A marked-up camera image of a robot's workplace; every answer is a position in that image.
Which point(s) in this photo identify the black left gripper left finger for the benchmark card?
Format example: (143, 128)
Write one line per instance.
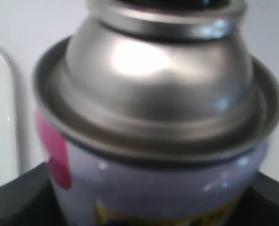
(29, 200)

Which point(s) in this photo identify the white plastic tray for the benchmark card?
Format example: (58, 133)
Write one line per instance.
(9, 157)

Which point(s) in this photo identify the white polka-dot spray can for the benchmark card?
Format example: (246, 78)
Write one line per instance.
(154, 114)

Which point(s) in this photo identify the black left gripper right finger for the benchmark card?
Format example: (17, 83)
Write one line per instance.
(260, 205)

